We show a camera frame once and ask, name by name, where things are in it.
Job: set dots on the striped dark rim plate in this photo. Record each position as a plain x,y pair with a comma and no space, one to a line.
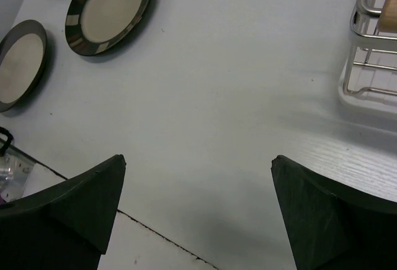
94,26

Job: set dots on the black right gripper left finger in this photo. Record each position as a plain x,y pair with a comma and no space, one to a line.
66,226

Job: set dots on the plain dark rim plate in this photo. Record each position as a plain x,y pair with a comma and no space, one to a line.
23,59

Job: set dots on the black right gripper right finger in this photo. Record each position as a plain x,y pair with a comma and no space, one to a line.
331,225

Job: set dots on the metal wire dish rack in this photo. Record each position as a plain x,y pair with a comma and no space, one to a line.
372,30

